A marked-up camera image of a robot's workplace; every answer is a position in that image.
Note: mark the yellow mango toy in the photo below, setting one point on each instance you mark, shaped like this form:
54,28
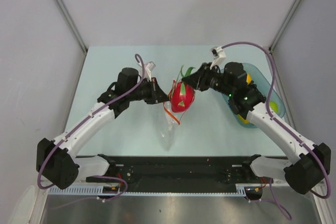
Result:
244,121

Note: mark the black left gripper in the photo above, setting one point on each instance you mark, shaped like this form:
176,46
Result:
156,95

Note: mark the black table edge rail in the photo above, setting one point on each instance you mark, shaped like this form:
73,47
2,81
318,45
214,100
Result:
186,174

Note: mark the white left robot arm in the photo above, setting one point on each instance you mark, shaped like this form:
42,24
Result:
56,159

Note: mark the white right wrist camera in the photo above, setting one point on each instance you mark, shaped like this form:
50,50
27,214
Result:
218,56

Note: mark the clear zip bag orange zipper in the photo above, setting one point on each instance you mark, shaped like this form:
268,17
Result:
169,122

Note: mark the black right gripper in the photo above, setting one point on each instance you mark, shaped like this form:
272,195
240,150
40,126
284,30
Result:
199,78

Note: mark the yellow lemon toy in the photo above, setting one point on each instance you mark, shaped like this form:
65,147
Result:
248,78

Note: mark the red dragon fruit toy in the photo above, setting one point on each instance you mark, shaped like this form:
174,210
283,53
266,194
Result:
182,95

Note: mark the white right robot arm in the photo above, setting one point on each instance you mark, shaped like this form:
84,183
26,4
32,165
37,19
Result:
307,167

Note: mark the white slotted cable duct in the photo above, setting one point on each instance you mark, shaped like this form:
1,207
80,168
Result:
98,190

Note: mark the green apple toy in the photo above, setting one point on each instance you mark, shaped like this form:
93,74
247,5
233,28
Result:
273,105

